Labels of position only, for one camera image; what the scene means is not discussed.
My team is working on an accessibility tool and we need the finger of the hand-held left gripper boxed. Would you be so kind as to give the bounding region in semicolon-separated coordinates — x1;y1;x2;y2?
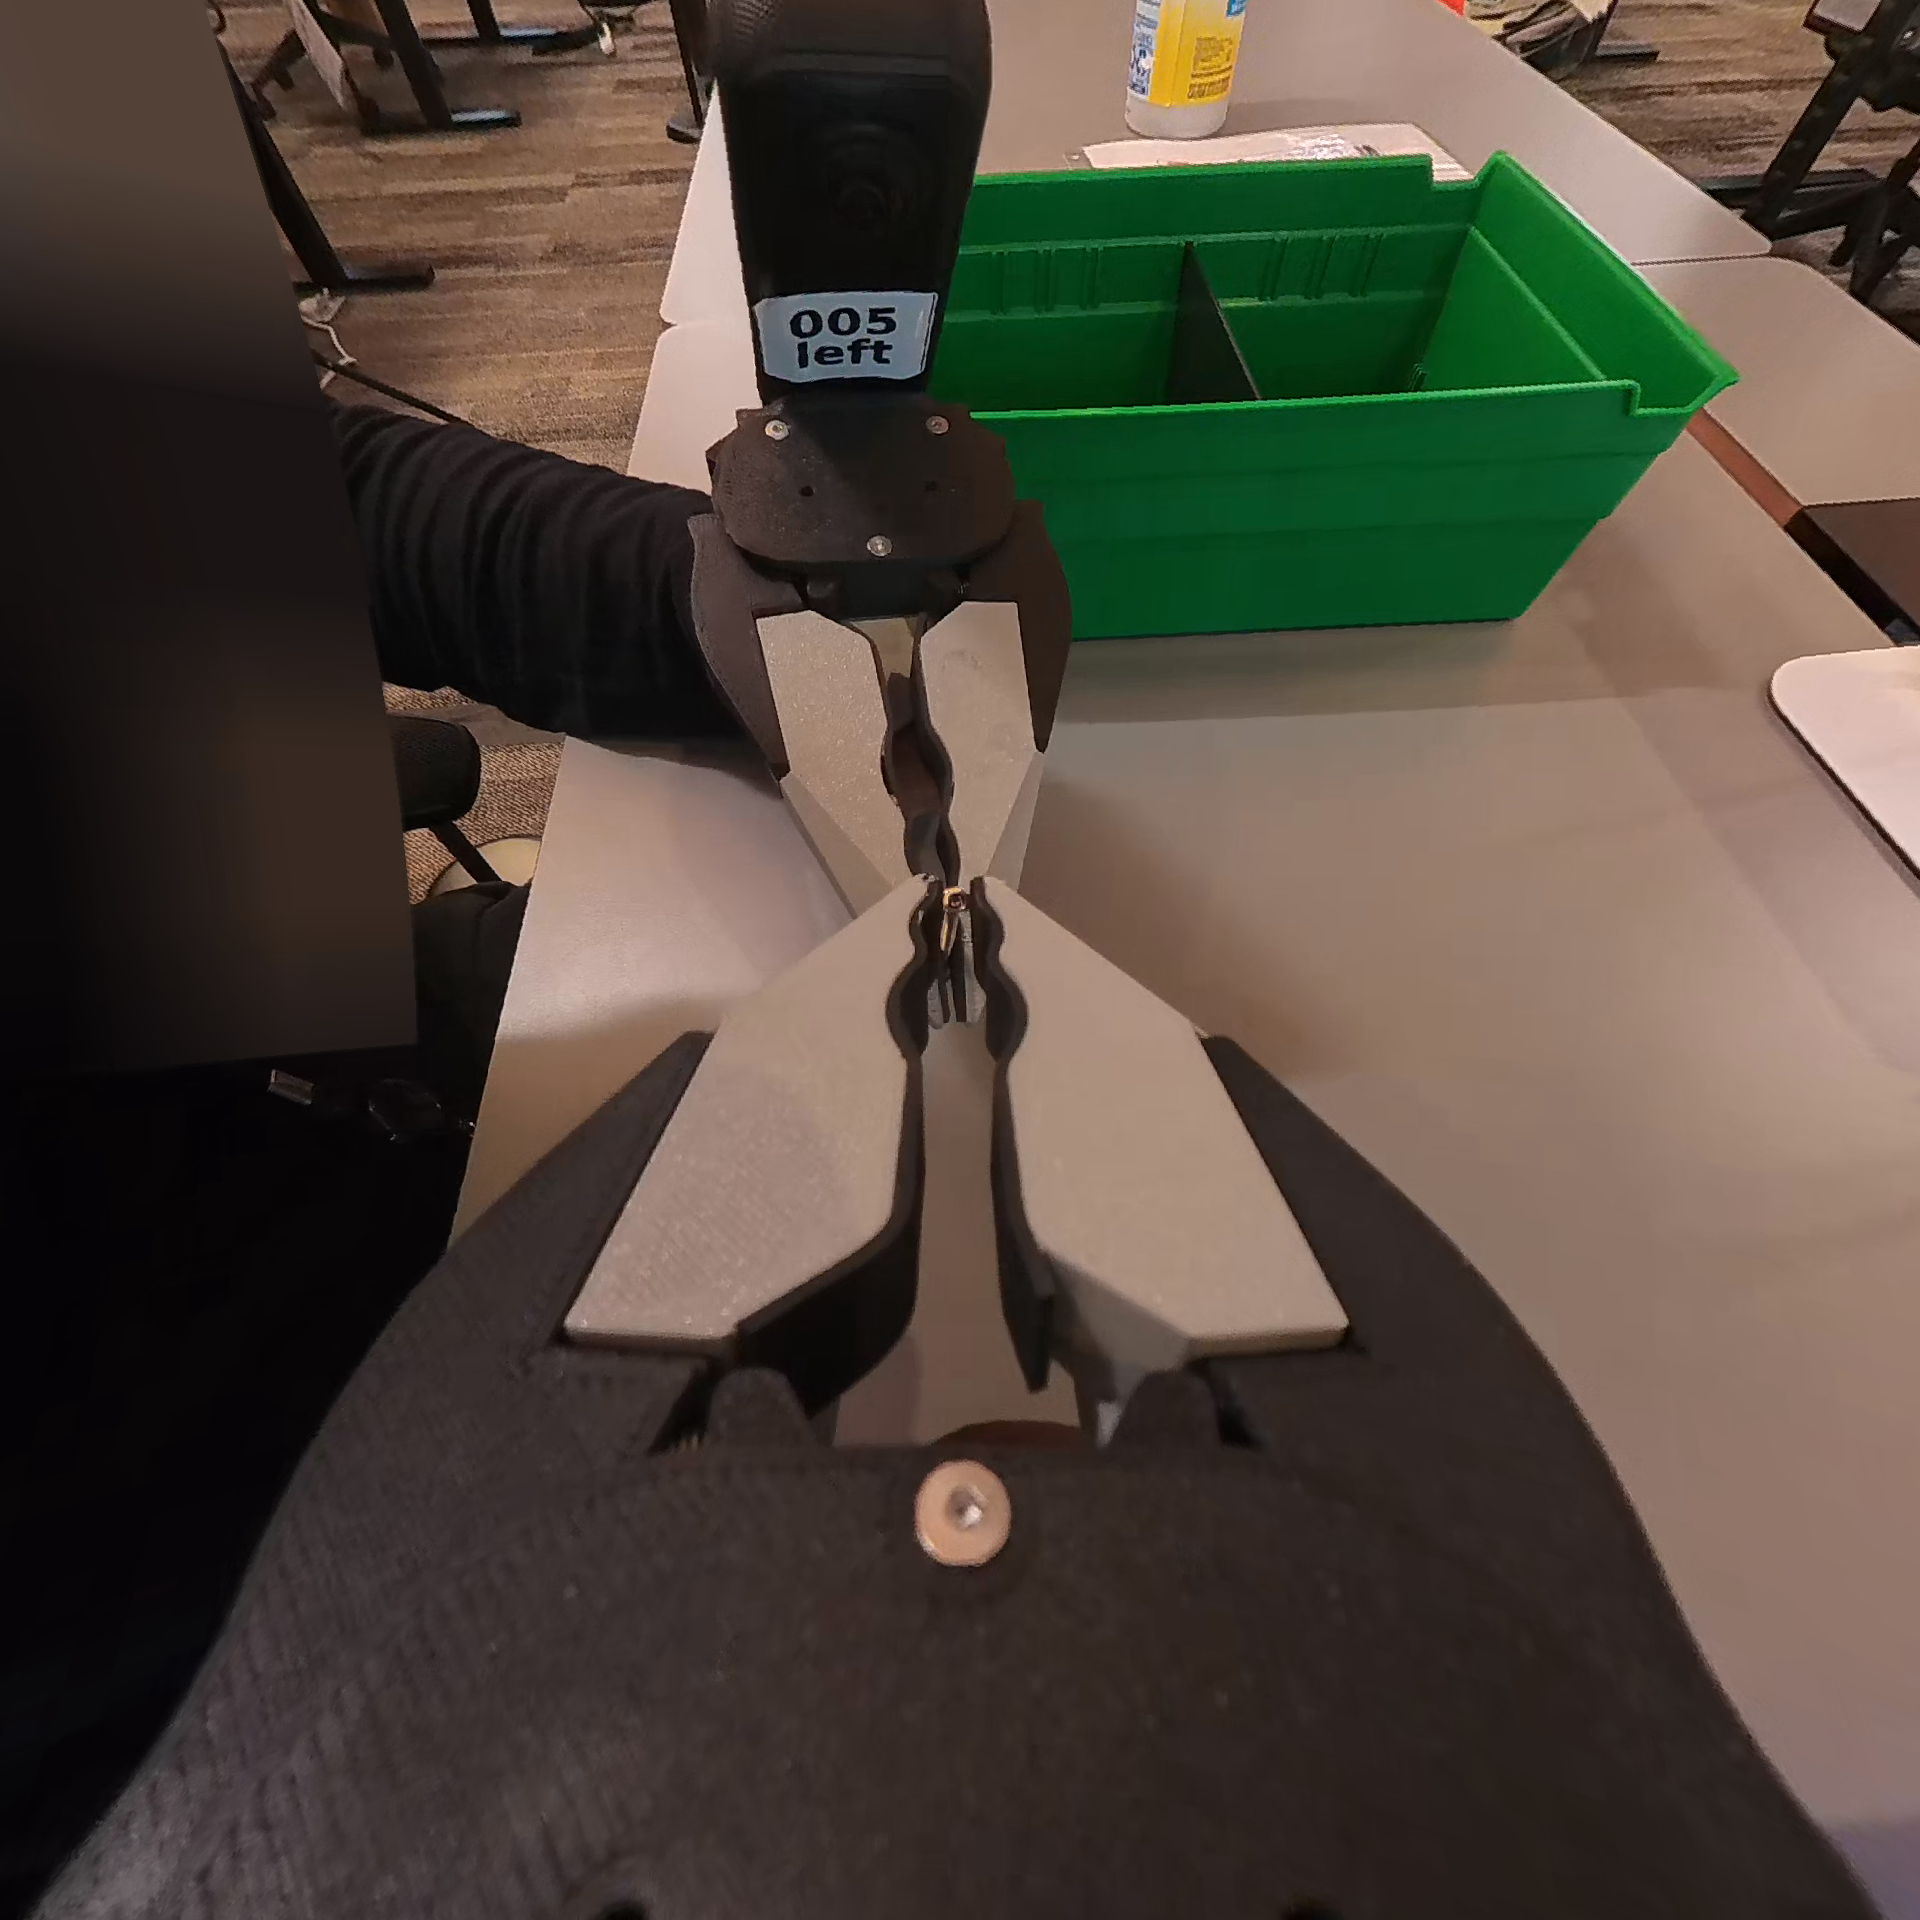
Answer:
754;613;927;921
915;604;1042;891

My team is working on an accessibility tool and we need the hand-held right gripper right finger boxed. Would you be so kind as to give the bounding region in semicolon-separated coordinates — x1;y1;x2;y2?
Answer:
971;881;1354;1444

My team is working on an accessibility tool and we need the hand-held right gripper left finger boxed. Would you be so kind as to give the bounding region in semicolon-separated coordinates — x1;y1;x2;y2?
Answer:
561;875;937;1422

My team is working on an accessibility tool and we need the green plastic bin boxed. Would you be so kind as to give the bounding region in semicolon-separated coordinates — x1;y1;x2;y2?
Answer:
943;150;1741;644

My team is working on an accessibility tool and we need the person's left forearm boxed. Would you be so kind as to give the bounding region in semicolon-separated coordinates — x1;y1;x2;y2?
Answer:
329;405;753;746

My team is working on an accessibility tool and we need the black bin divider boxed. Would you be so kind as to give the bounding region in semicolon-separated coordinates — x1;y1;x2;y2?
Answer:
1167;248;1261;405

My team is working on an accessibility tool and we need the black office chair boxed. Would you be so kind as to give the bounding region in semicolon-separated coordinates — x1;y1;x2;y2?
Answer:
393;717;543;905

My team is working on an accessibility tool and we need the yellow label wipes bottle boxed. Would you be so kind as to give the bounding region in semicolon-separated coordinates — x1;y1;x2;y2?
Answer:
1125;0;1247;139

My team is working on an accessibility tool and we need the white paper packet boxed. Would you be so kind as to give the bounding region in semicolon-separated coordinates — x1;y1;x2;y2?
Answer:
1071;128;1478;186

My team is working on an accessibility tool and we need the white document stand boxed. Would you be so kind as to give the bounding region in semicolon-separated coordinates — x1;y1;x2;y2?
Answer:
1770;646;1920;875

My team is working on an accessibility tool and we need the dark desk cable flap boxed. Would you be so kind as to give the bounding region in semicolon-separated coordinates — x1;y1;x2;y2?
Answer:
1793;502;1920;634

